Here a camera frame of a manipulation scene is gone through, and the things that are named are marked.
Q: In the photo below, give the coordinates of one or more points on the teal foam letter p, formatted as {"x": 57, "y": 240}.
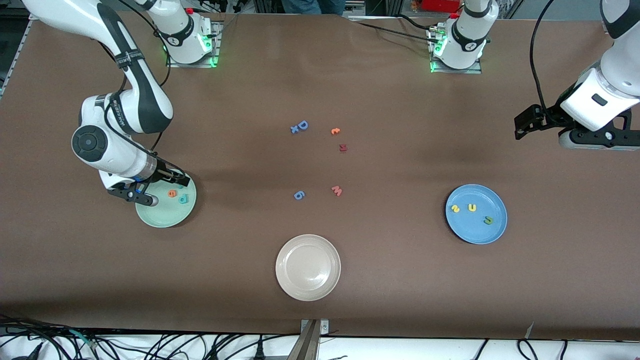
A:
{"x": 181, "y": 198}

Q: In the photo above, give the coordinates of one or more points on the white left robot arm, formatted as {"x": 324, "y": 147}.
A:
{"x": 467, "y": 30}

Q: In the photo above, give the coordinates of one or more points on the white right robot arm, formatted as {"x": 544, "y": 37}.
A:
{"x": 117, "y": 160}

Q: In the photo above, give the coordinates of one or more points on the mint green plate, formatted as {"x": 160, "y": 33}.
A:
{"x": 165, "y": 215}

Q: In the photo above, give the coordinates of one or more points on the blue foam number 6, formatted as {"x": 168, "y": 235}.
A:
{"x": 296, "y": 195}

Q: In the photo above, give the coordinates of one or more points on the blue plate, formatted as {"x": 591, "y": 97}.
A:
{"x": 476, "y": 230}

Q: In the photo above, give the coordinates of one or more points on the blue foam letter D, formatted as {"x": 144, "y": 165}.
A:
{"x": 306, "y": 126}

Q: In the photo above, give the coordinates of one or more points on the red box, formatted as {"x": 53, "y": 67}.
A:
{"x": 440, "y": 5}

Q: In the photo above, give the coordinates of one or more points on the beige plate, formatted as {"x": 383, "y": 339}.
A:
{"x": 308, "y": 267}

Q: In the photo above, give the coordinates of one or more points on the pink foam letter w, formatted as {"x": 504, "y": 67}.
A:
{"x": 337, "y": 191}

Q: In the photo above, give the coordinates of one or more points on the brown table cover sheet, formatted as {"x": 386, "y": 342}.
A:
{"x": 320, "y": 75}

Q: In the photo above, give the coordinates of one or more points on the metal clamp plate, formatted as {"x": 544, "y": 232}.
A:
{"x": 322, "y": 326}

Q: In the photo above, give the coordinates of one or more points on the grey metal bar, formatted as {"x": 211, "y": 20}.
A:
{"x": 305, "y": 347}

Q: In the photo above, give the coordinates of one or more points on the person legs in jeans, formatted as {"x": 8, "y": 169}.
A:
{"x": 312, "y": 6}

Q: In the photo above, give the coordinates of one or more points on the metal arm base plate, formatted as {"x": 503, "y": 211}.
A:
{"x": 455, "y": 71}
{"x": 216, "y": 35}

